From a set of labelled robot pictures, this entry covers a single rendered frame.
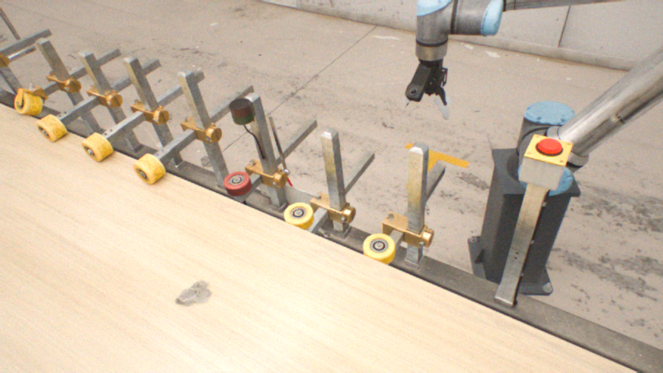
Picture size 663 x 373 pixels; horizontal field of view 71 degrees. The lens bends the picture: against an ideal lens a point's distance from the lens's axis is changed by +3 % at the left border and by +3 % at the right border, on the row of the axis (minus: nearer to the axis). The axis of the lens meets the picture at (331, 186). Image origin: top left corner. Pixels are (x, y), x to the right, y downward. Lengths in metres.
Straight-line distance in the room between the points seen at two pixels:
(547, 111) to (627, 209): 1.14
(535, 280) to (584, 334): 0.90
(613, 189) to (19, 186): 2.62
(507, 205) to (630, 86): 0.61
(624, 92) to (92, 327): 1.44
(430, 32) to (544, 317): 0.81
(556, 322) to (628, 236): 1.31
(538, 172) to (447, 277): 0.51
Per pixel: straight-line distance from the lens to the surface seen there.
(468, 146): 2.89
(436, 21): 1.32
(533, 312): 1.34
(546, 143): 0.96
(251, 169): 1.48
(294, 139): 1.58
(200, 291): 1.15
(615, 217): 2.66
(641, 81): 1.43
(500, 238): 1.96
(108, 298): 1.27
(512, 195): 1.76
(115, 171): 1.63
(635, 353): 1.36
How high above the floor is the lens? 1.81
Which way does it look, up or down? 44 degrees down
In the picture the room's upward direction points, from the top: 8 degrees counter-clockwise
